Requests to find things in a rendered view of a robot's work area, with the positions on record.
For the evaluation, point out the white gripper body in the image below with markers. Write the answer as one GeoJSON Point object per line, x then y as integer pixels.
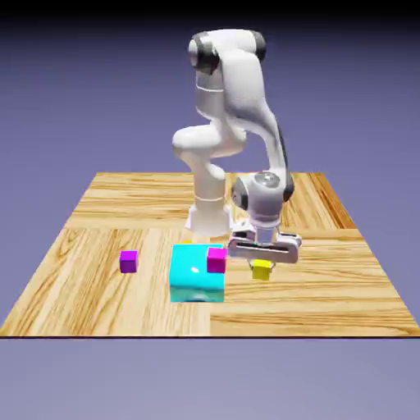
{"type": "Point", "coordinates": [262, 251]}

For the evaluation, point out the small yellow cube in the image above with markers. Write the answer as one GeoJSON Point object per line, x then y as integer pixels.
{"type": "Point", "coordinates": [261, 269]}

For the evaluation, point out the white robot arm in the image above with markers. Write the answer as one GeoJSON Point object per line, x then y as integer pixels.
{"type": "Point", "coordinates": [242, 98]}

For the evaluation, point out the small magenta cube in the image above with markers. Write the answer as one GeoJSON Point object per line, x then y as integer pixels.
{"type": "Point", "coordinates": [216, 260]}

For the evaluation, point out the small purple cube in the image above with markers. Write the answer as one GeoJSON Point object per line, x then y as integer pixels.
{"type": "Point", "coordinates": [128, 262]}

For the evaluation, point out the large cyan box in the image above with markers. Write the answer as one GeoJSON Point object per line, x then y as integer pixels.
{"type": "Point", "coordinates": [195, 272]}

